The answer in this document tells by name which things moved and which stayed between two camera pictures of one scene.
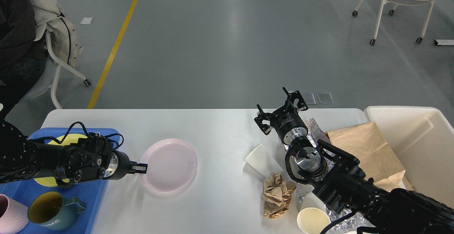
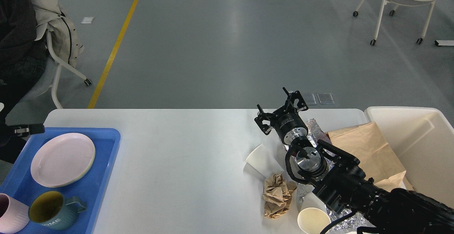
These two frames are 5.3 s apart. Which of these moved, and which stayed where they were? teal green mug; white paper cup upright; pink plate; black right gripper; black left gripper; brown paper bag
Moved: pink plate; black left gripper
Stayed: brown paper bag; white paper cup upright; black right gripper; teal green mug
